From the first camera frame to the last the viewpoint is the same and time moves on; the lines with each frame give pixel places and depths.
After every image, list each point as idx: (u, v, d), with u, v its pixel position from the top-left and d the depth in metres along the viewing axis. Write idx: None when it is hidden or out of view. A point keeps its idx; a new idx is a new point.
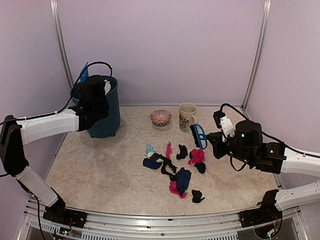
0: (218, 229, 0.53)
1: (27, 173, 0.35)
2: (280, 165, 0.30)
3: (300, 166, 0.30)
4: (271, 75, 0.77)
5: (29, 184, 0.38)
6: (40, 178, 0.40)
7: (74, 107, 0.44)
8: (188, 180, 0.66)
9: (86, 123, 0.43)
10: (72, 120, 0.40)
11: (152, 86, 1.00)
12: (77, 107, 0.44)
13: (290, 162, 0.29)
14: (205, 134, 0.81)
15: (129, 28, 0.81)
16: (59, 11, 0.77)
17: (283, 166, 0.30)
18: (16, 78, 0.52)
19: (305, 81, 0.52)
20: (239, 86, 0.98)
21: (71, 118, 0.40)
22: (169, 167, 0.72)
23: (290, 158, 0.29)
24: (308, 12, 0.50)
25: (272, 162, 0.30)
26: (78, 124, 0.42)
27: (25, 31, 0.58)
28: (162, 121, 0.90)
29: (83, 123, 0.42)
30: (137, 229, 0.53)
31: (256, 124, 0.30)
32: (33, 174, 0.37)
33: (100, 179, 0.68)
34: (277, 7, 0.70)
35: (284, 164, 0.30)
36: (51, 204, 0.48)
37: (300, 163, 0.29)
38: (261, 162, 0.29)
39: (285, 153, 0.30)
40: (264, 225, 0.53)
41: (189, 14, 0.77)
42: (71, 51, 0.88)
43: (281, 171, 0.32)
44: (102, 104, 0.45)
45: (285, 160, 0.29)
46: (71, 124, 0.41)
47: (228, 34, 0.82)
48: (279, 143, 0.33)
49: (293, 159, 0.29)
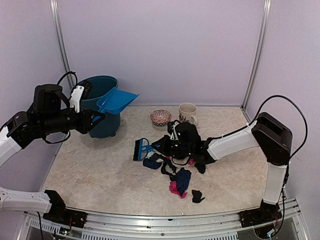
0: (218, 229, 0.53)
1: (3, 203, 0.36)
2: (212, 153, 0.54)
3: (222, 147, 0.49)
4: (271, 74, 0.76)
5: (17, 206, 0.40)
6: (23, 198, 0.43)
7: (12, 117, 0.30)
8: (188, 180, 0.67)
9: (26, 138, 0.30)
10: (7, 145, 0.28)
11: (152, 86, 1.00)
12: (14, 118, 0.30)
13: (212, 148, 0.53)
14: (149, 146, 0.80)
15: (129, 29, 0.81)
16: (59, 11, 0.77)
17: (213, 152, 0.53)
18: (15, 79, 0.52)
19: (306, 80, 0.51)
20: (239, 86, 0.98)
21: (5, 143, 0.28)
22: (169, 167, 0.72)
23: (211, 146, 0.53)
24: (308, 12, 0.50)
25: (203, 155, 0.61)
26: (17, 142, 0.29)
27: (24, 32, 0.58)
28: (162, 122, 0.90)
29: (20, 138, 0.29)
30: (137, 229, 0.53)
31: (191, 128, 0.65)
32: (10, 201, 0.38)
33: (100, 179, 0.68)
34: (277, 7, 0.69)
35: (210, 151, 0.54)
36: (49, 210, 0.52)
37: (218, 145, 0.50)
38: (195, 155, 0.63)
39: (211, 144, 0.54)
40: (264, 225, 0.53)
41: (188, 14, 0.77)
42: (71, 52, 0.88)
43: (217, 157, 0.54)
44: (53, 125, 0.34)
45: (209, 148, 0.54)
46: (10, 147, 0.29)
47: (228, 33, 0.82)
48: (209, 140, 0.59)
49: (212, 146, 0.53)
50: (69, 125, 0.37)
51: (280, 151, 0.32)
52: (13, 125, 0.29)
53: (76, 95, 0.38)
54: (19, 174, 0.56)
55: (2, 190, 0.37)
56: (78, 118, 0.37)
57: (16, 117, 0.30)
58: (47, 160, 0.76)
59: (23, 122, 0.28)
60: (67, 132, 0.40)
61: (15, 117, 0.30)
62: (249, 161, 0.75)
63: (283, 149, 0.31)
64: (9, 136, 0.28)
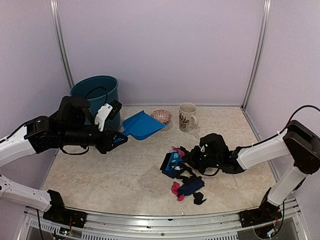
0: (218, 229, 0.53)
1: (3, 193, 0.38)
2: (241, 163, 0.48)
3: (252, 156, 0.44)
4: (271, 74, 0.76)
5: (16, 199, 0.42)
6: (24, 194, 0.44)
7: (35, 121, 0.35)
8: (195, 189, 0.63)
9: (42, 144, 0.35)
10: (22, 145, 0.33)
11: (152, 86, 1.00)
12: (35, 121, 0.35)
13: (242, 157, 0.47)
14: (178, 158, 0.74)
15: (129, 29, 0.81)
16: (59, 11, 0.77)
17: (242, 162, 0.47)
18: (15, 79, 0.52)
19: (305, 80, 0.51)
20: (239, 86, 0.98)
21: (21, 144, 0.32)
22: (187, 173, 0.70)
23: (240, 155, 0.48)
24: (308, 12, 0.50)
25: (233, 166, 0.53)
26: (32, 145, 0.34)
27: (24, 33, 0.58)
28: (162, 121, 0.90)
29: (36, 142, 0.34)
30: (137, 229, 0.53)
31: (217, 138, 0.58)
32: (10, 193, 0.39)
33: (100, 180, 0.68)
34: (277, 8, 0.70)
35: (238, 160, 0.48)
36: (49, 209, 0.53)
37: (249, 153, 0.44)
38: (224, 166, 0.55)
39: (239, 152, 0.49)
40: (264, 225, 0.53)
41: (189, 15, 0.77)
42: (71, 52, 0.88)
43: (247, 167, 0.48)
44: (70, 135, 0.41)
45: (238, 157, 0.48)
46: (24, 147, 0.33)
47: (228, 34, 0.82)
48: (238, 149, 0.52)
49: (241, 155, 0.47)
50: (87, 140, 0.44)
51: (312, 158, 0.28)
52: (34, 129, 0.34)
53: (103, 113, 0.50)
54: (20, 174, 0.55)
55: (5, 181, 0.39)
56: (98, 135, 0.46)
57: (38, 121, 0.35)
58: (47, 160, 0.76)
59: (43, 131, 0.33)
60: (85, 149, 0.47)
61: (36, 121, 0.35)
62: None
63: (315, 157, 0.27)
64: (27, 137, 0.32)
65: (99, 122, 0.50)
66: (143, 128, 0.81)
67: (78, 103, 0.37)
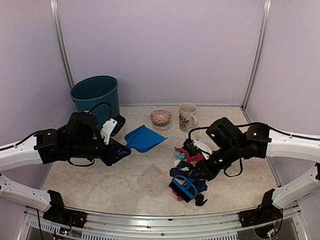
0: (218, 229, 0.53)
1: (3, 193, 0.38)
2: (266, 148, 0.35)
3: (285, 148, 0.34)
4: (271, 74, 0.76)
5: (17, 199, 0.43)
6: (25, 195, 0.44)
7: (44, 133, 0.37)
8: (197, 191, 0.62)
9: (49, 156, 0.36)
10: (33, 156, 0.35)
11: (152, 86, 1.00)
12: (45, 133, 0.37)
13: (275, 144, 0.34)
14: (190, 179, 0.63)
15: (129, 29, 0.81)
16: (59, 11, 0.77)
17: (269, 148, 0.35)
18: (15, 79, 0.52)
19: (305, 80, 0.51)
20: (239, 86, 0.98)
21: (32, 154, 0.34)
22: None
23: (275, 140, 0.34)
24: (308, 13, 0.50)
25: (256, 145, 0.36)
26: (40, 156, 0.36)
27: (25, 33, 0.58)
28: (162, 121, 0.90)
29: (44, 154, 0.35)
30: (137, 229, 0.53)
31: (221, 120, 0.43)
32: (9, 192, 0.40)
33: (100, 180, 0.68)
34: (277, 8, 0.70)
35: (269, 146, 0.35)
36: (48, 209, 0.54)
37: (286, 144, 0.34)
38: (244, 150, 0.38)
39: (270, 136, 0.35)
40: (264, 225, 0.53)
41: (189, 16, 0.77)
42: (71, 52, 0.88)
43: (269, 154, 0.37)
44: (78, 149, 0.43)
45: (270, 142, 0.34)
46: (34, 157, 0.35)
47: (229, 34, 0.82)
48: (264, 126, 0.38)
49: (277, 142, 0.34)
50: (94, 152, 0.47)
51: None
52: (43, 140, 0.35)
53: (108, 128, 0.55)
54: (19, 174, 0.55)
55: (5, 180, 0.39)
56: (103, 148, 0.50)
57: (48, 133, 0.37)
58: None
59: (53, 144, 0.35)
60: (91, 161, 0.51)
61: (46, 133, 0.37)
62: (249, 161, 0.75)
63: None
64: (37, 149, 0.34)
65: (104, 136, 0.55)
66: (142, 142, 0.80)
67: (87, 119, 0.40)
